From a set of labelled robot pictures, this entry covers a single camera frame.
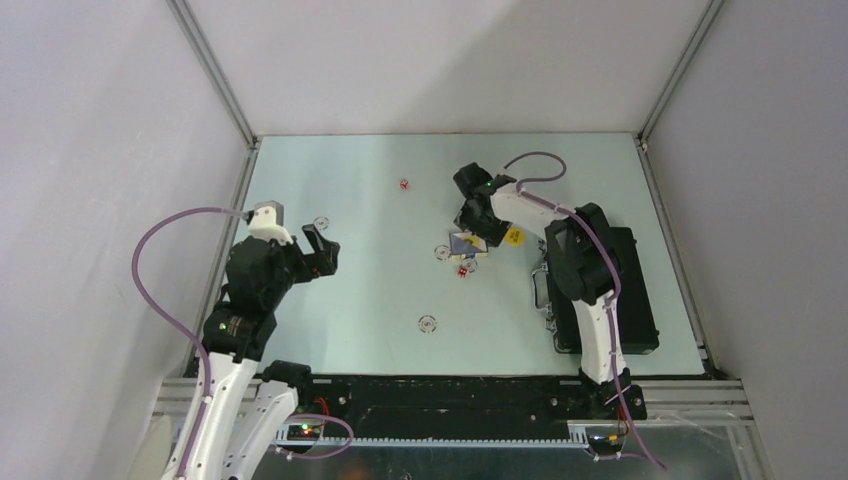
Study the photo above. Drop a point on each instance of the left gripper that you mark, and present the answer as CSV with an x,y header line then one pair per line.
x,y
320,263

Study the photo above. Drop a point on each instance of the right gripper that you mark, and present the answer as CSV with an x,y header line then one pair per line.
x,y
493,235

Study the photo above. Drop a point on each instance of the blue playing card deck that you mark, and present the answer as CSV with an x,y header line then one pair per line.
x,y
464,245

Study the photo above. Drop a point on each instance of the yellow big blind button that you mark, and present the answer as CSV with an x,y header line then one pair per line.
x,y
515,237

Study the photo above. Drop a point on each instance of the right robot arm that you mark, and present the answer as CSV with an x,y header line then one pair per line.
x,y
483,278

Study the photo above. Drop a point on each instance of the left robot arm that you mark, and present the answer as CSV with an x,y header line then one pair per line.
x,y
215,443

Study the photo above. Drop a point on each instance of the white blue poker chip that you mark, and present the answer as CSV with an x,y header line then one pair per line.
x,y
321,223

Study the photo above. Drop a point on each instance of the white poker chip by die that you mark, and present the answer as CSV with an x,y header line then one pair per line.
x,y
469,265

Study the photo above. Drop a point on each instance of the white poker chip near deck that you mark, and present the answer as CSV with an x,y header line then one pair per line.
x,y
442,252

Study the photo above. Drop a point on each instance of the white poker chip front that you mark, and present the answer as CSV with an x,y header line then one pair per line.
x,y
427,324

